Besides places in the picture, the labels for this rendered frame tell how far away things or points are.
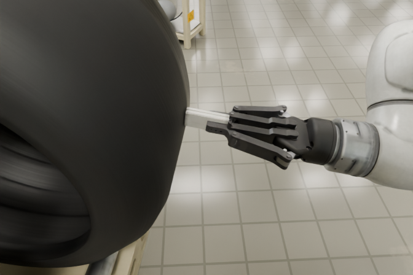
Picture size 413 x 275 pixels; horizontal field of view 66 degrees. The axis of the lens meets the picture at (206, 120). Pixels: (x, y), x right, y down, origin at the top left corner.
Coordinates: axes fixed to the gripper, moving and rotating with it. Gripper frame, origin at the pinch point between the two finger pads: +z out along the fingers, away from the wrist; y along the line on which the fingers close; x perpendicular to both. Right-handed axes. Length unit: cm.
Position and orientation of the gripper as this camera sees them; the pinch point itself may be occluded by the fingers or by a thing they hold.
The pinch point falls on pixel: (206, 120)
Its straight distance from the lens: 51.3
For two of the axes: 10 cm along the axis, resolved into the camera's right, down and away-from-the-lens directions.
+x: -1.4, 7.2, 6.8
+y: -1.2, 6.7, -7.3
